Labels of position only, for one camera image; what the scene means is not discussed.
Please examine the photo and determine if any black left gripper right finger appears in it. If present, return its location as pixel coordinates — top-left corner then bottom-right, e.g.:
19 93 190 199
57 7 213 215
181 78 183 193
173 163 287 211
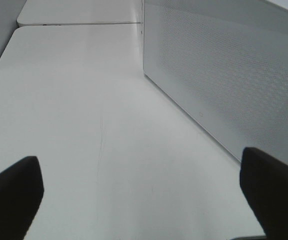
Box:
239 147 288 240

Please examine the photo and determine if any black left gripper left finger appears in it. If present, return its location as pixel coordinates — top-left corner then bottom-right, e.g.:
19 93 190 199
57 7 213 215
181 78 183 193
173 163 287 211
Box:
0 156 44 240

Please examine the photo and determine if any white microwave door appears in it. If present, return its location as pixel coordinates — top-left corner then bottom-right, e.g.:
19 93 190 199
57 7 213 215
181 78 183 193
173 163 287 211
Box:
143 0 288 165

